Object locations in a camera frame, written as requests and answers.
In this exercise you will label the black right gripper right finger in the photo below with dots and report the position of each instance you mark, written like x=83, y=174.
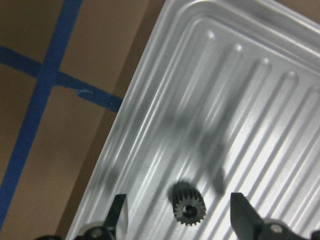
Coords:
x=245, y=221

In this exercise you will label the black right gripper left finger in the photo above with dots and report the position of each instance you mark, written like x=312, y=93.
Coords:
x=117, y=219

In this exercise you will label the black bearing gear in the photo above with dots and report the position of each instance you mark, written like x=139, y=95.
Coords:
x=188, y=205

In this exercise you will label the silver ribbed metal tray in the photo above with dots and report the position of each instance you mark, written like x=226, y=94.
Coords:
x=226, y=97

